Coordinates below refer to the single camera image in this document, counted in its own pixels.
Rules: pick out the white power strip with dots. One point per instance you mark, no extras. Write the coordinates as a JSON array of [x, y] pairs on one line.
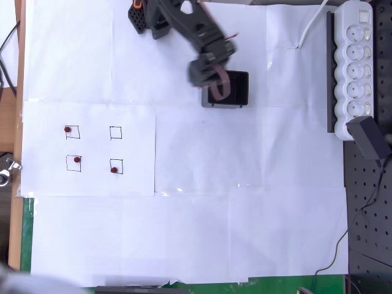
[[355, 70]]

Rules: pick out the green mat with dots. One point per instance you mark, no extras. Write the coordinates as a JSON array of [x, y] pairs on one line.
[[27, 232]]

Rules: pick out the black power adapter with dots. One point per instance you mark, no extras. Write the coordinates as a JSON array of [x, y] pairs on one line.
[[367, 137]]

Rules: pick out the black pegboard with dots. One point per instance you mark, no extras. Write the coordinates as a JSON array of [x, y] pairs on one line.
[[367, 245]]

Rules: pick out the paper sheet with drawn squares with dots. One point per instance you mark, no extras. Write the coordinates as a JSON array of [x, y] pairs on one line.
[[92, 183]]

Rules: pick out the black flat device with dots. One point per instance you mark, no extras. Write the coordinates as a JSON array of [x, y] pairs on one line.
[[137, 290]]

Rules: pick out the metal clamp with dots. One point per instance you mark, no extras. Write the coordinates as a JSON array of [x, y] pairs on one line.
[[13, 165]]

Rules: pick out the large white paper covering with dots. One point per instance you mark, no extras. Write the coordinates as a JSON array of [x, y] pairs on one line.
[[214, 229]]

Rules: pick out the blurry grey object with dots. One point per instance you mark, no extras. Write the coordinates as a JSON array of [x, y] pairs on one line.
[[27, 283]]

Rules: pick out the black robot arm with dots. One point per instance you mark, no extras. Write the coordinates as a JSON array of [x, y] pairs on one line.
[[190, 21]]

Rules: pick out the black square bin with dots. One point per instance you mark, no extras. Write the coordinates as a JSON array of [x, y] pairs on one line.
[[240, 88]]

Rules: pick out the dark ribbed object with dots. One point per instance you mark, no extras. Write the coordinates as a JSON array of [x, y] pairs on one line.
[[6, 220]]

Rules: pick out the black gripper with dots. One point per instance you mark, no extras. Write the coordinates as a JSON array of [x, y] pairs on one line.
[[204, 80]]

